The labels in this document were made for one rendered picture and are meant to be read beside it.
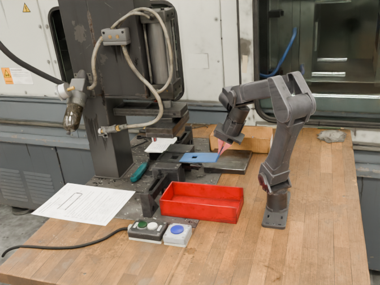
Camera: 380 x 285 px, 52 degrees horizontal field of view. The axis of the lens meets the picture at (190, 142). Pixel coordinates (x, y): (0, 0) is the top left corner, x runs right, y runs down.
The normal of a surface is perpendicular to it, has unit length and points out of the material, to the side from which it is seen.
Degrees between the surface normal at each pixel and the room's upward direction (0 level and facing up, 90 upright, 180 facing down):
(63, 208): 1
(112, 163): 90
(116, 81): 90
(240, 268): 0
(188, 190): 90
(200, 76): 90
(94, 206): 1
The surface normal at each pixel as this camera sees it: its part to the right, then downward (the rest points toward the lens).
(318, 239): -0.09, -0.91
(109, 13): -0.30, 0.42
